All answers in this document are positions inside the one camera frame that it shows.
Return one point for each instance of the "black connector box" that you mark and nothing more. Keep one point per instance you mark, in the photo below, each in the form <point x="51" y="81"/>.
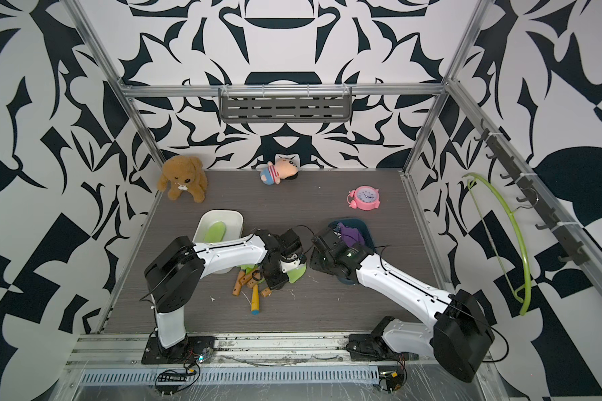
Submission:
<point x="391" y="381"/>

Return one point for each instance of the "green hoop hanger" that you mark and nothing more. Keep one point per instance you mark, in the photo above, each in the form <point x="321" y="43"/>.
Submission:
<point x="523" y="293"/>

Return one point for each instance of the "white storage tray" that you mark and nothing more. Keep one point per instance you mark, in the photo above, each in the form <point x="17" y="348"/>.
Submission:
<point x="233" y="220"/>

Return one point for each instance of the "black power strip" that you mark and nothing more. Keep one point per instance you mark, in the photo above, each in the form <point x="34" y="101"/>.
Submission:
<point x="171" y="377"/>

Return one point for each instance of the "brown teddy bear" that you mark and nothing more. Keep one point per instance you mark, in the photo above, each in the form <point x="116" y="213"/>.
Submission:
<point x="183" y="174"/>

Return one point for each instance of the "teal storage box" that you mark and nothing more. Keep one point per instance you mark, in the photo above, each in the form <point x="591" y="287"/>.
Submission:
<point x="340" y="247"/>

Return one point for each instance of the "grey wall shelf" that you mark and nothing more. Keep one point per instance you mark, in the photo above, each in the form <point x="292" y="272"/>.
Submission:
<point x="272" y="104"/>

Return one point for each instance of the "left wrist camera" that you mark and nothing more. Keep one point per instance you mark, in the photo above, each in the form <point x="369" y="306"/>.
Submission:
<point x="292" y="255"/>

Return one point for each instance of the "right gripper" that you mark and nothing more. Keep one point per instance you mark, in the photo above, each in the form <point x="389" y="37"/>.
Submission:
<point x="313" y="258"/>

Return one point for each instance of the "purple scoop pink handle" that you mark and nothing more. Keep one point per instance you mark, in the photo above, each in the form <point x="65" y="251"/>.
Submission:
<point x="349" y="235"/>

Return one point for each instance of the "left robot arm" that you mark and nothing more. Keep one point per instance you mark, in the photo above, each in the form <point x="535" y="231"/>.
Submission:
<point x="174" y="275"/>

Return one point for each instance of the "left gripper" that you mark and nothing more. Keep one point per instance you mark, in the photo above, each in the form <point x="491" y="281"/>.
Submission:
<point x="278" y="281"/>

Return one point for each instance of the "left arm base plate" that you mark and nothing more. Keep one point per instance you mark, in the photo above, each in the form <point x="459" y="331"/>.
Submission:
<point x="193" y="349"/>

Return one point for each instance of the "green shovel wooden handle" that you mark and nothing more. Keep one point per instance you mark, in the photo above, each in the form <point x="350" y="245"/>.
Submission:
<point x="238" y="284"/>
<point x="296" y="274"/>
<point x="256" y="278"/>
<point x="215" y="233"/>

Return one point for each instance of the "black hook rail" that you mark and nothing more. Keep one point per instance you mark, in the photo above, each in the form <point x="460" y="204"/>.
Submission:
<point x="533" y="197"/>

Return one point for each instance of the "pink alarm clock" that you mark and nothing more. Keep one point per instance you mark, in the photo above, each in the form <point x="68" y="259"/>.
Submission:
<point x="365" y="198"/>

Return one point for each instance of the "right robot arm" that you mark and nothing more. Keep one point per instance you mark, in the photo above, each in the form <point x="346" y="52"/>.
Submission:
<point x="456" y="332"/>

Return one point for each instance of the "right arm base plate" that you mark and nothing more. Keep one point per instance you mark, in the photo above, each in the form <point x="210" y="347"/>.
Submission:
<point x="366" y="347"/>

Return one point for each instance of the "small plush doll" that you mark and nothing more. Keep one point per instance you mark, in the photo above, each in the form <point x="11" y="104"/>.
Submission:
<point x="274" y="172"/>

